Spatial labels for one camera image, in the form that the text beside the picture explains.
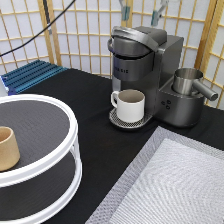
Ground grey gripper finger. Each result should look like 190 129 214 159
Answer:
151 0 169 27
119 0 130 21

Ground grey pod coffee machine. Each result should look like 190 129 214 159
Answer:
107 26 204 128

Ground wooden shoji folding screen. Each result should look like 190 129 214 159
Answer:
0 0 224 110

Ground steel milk frother jug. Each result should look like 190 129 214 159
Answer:
173 68 218 101

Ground white ceramic mug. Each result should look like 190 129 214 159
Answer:
111 89 145 123

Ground blue corrugated panel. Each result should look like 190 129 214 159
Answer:
2 60 66 95

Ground grey woven placemat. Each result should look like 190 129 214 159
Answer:
85 127 224 224

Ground white two-tier round shelf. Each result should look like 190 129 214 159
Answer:
0 94 82 224

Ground tan wooden cup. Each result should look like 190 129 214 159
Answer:
0 126 20 171

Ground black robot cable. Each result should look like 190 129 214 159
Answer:
0 0 76 58

